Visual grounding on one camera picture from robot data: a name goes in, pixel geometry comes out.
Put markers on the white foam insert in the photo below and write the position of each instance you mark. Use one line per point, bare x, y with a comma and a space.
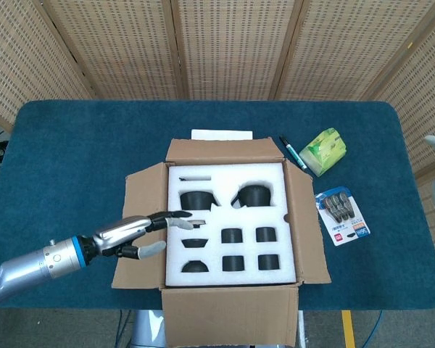
250, 217

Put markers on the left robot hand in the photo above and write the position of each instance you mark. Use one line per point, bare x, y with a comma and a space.
123, 235

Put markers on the black dome lid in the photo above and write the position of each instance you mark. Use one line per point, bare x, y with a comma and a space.
195, 267

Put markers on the black green marker pen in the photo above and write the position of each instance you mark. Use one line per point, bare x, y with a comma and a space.
293, 153

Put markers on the woven folding screen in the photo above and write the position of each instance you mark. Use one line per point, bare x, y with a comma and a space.
221, 43

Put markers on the green tissue pack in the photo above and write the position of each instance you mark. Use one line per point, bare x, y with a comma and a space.
322, 152

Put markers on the blue table mat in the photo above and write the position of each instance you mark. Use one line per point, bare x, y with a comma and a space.
58, 163

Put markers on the blue blister card with clips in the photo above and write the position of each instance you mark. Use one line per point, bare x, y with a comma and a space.
342, 217

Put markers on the small black cup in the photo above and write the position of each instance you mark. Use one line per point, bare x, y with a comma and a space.
268, 262
232, 236
266, 235
233, 264

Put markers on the yellow floor tape strip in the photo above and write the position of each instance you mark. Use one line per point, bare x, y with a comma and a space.
348, 330

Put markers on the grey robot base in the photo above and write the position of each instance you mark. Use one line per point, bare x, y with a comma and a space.
148, 330

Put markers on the black bowl-shaped saucer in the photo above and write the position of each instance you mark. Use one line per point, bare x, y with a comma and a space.
195, 243

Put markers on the white paper sheet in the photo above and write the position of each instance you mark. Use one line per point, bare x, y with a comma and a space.
221, 134

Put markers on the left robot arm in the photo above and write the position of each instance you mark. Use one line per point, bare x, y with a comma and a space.
32, 264

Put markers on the metal table leg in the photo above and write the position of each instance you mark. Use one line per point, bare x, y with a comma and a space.
302, 330

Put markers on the red cardboard box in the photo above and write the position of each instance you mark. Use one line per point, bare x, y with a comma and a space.
232, 319

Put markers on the black teapot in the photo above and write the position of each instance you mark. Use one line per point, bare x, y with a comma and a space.
255, 197

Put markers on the black pitcher cup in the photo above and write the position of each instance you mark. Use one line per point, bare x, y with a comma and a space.
195, 201

